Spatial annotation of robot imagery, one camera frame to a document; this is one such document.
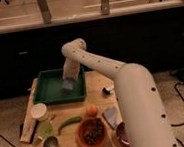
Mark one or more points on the green translucent cup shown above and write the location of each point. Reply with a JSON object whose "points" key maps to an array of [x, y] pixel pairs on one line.
{"points": [[45, 130]]}

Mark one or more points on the small metal cup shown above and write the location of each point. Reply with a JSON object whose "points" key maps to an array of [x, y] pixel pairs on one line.
{"points": [[51, 142]]}

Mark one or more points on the purple bowl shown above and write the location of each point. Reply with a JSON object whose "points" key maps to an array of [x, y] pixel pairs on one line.
{"points": [[121, 135]]}

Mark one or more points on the orange fruit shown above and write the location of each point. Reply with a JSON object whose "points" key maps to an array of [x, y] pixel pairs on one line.
{"points": [[92, 111]]}

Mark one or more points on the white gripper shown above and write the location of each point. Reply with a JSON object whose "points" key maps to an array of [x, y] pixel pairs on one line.
{"points": [[71, 69]]}

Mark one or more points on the blue grey sponge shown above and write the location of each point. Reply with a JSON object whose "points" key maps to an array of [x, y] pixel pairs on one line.
{"points": [[68, 84]]}

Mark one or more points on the orange bowl with grapes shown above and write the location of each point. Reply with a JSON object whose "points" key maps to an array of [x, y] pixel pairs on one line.
{"points": [[91, 133]]}

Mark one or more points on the green chili pepper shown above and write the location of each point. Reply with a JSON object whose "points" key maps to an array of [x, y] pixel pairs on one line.
{"points": [[74, 120]]}

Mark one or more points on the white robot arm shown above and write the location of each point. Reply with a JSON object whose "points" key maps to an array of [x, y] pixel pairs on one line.
{"points": [[140, 104]]}

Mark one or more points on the wooden block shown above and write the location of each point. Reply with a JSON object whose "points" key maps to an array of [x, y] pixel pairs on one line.
{"points": [[29, 122]]}

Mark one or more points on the white paper cup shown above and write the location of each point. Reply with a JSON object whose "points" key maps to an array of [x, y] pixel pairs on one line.
{"points": [[39, 112]]}

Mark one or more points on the green plastic tray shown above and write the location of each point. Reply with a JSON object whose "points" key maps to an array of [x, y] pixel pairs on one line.
{"points": [[49, 88]]}

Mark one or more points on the small black white object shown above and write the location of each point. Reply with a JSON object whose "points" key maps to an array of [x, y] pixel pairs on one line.
{"points": [[108, 90]]}

